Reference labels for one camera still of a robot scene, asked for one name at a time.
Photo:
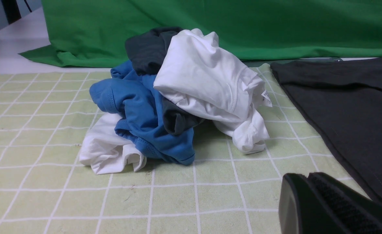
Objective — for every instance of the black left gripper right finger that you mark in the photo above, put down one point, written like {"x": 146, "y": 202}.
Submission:
{"x": 356, "y": 212}

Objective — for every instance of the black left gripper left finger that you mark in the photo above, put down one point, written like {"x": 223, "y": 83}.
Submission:
{"x": 302, "y": 210}

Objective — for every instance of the dark gray long-sleeve top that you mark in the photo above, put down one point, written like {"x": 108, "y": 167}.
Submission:
{"x": 343, "y": 102}

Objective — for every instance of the gray metal base bar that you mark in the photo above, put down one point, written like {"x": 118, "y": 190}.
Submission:
{"x": 257, "y": 63}

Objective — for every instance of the white crumpled shirt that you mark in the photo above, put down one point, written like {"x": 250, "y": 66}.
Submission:
{"x": 207, "y": 81}

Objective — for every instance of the blue crumpled shirt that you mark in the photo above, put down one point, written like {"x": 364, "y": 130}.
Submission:
{"x": 140, "y": 106}

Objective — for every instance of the white crumpled cloth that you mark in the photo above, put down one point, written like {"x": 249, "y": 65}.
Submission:
{"x": 106, "y": 152}

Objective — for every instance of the dark gray crumpled shirt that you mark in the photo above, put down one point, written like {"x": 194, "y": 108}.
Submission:
{"x": 147, "y": 53}

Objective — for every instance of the green checkered table mat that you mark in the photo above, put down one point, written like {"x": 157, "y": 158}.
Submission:
{"x": 44, "y": 189}

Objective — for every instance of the green backdrop cloth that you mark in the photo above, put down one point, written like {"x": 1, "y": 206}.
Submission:
{"x": 92, "y": 33}

